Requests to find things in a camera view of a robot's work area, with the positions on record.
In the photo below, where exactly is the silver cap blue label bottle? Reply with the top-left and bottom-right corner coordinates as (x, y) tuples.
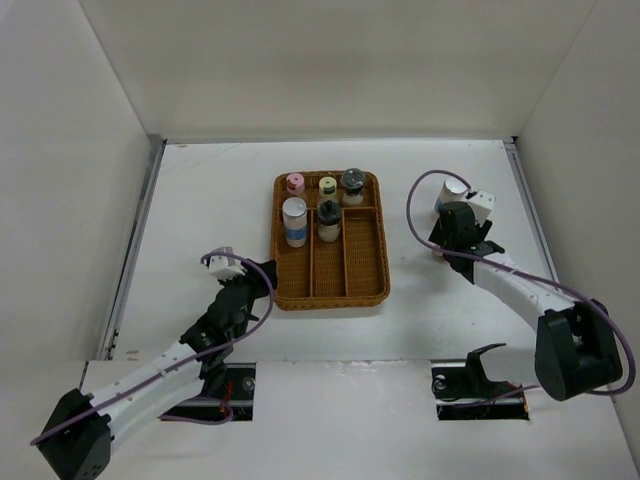
(282, 197), (308, 248)

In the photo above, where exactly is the yellow cap spice bottle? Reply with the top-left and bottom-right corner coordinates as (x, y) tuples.
(318, 176), (338, 204)

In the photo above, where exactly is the pink cap spice bottle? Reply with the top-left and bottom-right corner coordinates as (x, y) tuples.
(285, 172), (306, 200)

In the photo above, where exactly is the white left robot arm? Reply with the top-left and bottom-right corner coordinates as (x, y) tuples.
(31, 247), (278, 479)

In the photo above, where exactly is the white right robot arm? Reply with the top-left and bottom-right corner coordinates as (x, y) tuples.
(429, 201), (623, 401)

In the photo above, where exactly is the brown wicker tray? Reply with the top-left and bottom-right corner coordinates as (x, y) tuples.
(270, 170), (391, 311)

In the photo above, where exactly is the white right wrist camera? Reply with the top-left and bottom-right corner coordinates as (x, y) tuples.
(466, 189), (496, 224)

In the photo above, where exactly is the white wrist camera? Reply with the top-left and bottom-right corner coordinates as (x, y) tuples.
(466, 189), (496, 224)
(200, 246), (244, 281)

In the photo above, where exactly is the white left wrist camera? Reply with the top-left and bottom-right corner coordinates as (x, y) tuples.
(200, 246), (244, 281)

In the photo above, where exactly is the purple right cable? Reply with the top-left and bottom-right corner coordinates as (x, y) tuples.
(405, 170), (632, 401)

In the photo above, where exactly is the purple cable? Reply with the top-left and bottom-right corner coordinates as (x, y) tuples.
(29, 252), (276, 447)
(405, 170), (632, 401)

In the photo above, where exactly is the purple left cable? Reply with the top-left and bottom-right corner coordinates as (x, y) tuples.
(29, 252), (276, 447)

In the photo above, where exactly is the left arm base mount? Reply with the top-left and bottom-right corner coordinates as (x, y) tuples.
(160, 363), (257, 426)

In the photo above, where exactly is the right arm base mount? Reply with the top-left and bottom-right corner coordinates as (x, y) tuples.
(431, 343), (529, 421)

